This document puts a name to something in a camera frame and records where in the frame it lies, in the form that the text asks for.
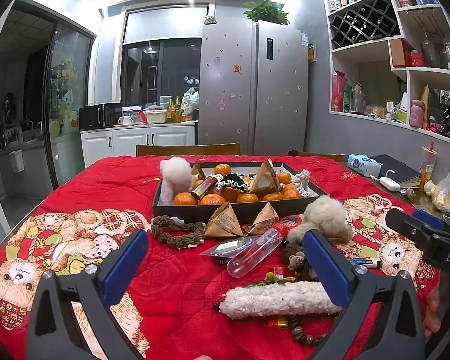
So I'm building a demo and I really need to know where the white power adapter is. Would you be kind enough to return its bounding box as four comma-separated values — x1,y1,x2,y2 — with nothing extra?
379,177,401,192

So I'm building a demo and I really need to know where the white wall shelf unit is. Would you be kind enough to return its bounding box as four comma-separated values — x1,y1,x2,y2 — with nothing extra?
323,0,450,143

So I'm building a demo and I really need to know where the kraft triangular snack packet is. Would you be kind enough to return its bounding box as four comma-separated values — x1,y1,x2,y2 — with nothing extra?
247,202,279,236
204,202,244,237

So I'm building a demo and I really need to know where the brown braided hair clip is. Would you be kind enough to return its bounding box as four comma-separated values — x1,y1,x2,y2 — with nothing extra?
151,215,206,250

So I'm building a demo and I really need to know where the silver double-door refrigerator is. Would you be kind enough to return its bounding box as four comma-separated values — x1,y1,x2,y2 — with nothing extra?
197,17,309,155

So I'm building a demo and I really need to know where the green potted plant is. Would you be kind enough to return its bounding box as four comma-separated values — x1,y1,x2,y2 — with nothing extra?
244,0,290,25

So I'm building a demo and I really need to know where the clear bottle red cap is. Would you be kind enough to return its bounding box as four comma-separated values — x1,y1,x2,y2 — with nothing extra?
226,215,302,278

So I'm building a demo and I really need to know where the clear packet with disc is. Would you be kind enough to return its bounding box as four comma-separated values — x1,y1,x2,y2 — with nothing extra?
201,236,255,259

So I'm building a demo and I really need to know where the black rectangular tray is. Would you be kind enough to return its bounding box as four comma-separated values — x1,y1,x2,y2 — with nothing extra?
151,161,329,225

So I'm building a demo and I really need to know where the person's right hand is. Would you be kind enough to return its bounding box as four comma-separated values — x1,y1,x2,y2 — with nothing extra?
422,283,450,339

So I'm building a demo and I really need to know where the black laptop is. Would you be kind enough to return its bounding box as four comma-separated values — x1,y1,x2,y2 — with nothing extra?
371,154,420,189

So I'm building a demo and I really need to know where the blue tissue pack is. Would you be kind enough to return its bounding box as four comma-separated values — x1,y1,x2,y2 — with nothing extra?
347,154,381,177

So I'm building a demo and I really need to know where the white fluffy plush toy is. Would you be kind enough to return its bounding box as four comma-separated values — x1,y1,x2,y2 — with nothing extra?
159,157,193,206

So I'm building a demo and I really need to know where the drink cup with straw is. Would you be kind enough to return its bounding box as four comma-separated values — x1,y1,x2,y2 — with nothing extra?
419,141,437,191

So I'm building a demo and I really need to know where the black microwave oven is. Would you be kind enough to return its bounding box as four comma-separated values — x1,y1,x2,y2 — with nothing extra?
79,102,122,131

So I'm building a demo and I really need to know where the white kitchen cabinet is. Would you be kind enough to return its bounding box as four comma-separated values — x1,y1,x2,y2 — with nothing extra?
80,120,198,167

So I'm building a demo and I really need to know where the brown bead bracelet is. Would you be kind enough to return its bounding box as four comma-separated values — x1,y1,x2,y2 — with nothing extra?
287,316,328,347

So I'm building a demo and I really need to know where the beige fluffy pompom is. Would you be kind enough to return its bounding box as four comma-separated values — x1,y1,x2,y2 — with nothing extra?
287,195,353,245

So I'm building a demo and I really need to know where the red bear-print quilt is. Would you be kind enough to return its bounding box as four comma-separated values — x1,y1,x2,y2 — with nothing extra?
0,156,440,359

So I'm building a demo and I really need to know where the white blue lighter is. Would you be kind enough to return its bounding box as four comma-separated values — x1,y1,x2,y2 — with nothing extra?
349,257,383,269

